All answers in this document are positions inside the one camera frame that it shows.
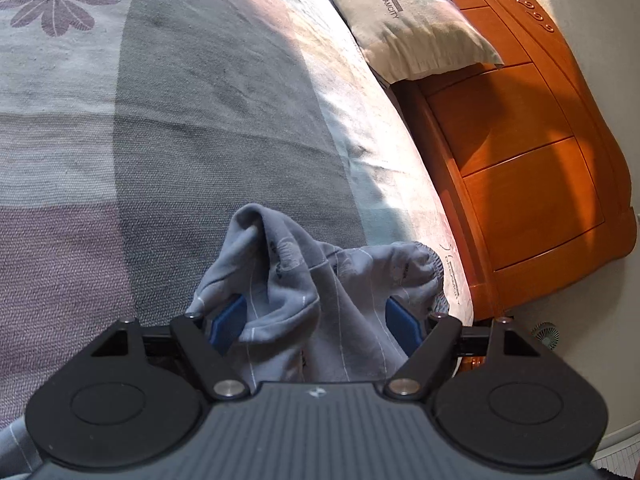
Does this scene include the large cream pillow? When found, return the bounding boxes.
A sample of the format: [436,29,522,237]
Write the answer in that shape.
[310,0,505,83]

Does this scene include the grey pants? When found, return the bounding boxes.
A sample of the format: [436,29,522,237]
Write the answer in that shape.
[0,203,449,476]

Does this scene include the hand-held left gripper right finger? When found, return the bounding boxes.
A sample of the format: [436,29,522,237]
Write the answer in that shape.
[384,296,543,401]

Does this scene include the bed with patchwork sheet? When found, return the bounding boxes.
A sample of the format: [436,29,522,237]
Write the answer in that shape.
[0,0,476,426]

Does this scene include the small floor fan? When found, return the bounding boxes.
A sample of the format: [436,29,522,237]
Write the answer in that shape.
[530,321,563,351]

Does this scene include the wooden headboard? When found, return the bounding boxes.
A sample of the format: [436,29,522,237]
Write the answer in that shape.
[390,0,638,321]

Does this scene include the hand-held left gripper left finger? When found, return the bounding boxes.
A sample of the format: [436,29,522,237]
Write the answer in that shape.
[90,294,247,401]

